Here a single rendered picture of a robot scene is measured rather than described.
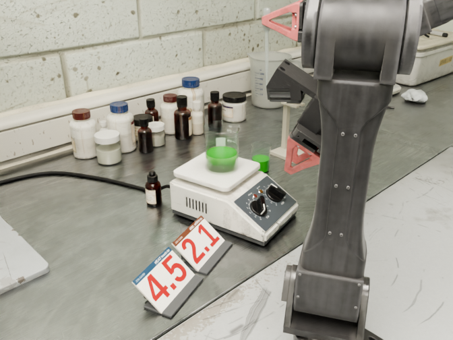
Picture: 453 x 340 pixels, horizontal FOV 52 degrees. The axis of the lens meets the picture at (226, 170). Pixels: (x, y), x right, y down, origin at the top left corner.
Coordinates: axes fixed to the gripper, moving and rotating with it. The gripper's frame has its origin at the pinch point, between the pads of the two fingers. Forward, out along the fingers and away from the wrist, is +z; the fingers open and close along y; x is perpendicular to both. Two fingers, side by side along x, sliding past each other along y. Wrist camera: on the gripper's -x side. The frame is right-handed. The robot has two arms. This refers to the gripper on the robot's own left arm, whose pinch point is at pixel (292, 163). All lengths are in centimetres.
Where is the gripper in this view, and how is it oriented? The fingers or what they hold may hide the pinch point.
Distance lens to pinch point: 79.6
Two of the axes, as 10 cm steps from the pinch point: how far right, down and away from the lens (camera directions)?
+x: 8.3, 5.6, -0.4
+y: -3.8, 5.2, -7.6
